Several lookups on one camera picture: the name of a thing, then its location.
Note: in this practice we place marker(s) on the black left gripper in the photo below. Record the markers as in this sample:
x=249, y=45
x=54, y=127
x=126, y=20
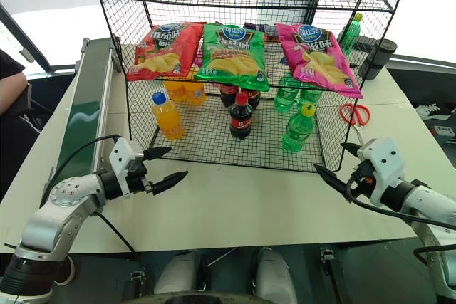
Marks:
x=137, y=179

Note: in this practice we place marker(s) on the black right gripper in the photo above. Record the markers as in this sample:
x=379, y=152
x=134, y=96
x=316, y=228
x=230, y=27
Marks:
x=363, y=179

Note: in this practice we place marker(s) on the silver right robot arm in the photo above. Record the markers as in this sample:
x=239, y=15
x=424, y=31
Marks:
x=427, y=200

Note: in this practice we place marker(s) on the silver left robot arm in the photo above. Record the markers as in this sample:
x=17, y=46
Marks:
x=60, y=208

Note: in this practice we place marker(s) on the green conveyor belt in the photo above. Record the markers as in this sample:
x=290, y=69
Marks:
x=82, y=122

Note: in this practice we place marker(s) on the orange soda bottle blue cap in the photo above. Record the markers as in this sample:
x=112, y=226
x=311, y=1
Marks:
x=167, y=119

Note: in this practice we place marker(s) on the green soda bottle yellow cap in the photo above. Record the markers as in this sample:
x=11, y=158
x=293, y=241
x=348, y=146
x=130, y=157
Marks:
x=297, y=131
x=351, y=35

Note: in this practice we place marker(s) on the cola bottle red cap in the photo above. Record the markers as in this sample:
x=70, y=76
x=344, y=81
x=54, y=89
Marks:
x=241, y=119

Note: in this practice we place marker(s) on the black and white sneaker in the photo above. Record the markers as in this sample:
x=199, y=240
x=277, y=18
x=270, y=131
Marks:
x=434, y=111

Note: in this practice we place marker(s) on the white left robot leg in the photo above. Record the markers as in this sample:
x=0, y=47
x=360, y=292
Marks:
x=178, y=272

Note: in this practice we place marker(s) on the white robot leg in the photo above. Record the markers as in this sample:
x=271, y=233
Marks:
x=178, y=272
x=274, y=275

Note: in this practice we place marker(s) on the pink potato chips bag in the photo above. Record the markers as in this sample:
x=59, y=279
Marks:
x=317, y=58

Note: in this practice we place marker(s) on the black cylindrical container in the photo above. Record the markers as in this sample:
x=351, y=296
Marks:
x=379, y=56

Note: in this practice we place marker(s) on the red potato chips bag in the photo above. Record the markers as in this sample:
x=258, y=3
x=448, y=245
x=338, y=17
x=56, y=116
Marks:
x=164, y=51

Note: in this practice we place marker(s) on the green potato chips bag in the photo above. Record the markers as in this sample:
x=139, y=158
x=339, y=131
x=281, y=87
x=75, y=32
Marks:
x=231, y=58

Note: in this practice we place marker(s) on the white right robot leg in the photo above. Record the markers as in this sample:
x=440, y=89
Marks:
x=274, y=275

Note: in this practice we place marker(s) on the purple snack packet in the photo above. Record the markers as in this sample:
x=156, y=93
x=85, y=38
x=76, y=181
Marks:
x=263, y=29

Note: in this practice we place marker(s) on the person in black shirt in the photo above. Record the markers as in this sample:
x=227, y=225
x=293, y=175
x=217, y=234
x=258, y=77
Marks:
x=10, y=83

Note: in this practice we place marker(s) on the grey metal bar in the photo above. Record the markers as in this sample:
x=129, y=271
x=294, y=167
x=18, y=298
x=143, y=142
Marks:
x=25, y=37

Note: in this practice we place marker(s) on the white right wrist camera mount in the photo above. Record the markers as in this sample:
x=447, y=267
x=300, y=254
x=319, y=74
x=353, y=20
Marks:
x=383, y=161

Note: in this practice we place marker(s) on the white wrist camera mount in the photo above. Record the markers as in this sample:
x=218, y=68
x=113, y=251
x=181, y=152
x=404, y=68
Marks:
x=383, y=161
x=121, y=154

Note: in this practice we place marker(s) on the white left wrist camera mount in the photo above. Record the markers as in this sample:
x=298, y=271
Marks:
x=121, y=154

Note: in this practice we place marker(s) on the black metal table bracket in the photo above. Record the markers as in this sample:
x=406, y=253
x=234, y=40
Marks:
x=137, y=276
x=327, y=254

